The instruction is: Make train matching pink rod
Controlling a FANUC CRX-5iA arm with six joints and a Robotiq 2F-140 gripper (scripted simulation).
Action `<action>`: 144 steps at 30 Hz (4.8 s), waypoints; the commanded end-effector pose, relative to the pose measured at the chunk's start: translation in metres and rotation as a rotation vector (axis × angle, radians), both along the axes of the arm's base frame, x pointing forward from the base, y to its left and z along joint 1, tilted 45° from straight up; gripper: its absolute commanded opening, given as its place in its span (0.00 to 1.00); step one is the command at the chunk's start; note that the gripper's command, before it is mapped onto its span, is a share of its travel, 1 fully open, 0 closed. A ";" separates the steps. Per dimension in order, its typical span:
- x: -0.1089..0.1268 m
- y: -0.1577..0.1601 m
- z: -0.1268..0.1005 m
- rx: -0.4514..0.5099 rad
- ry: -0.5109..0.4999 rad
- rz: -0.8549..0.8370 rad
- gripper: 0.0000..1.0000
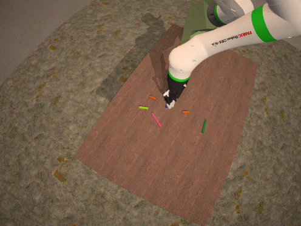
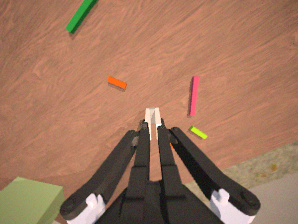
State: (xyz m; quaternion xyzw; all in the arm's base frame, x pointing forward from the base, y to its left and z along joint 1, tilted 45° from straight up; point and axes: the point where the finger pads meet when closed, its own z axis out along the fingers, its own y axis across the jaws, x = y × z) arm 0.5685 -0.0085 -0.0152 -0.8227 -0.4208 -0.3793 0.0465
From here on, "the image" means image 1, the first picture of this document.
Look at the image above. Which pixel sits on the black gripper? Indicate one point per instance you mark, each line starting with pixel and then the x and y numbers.
pixel 168 96

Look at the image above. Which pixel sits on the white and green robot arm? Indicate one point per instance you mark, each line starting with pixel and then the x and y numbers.
pixel 239 25

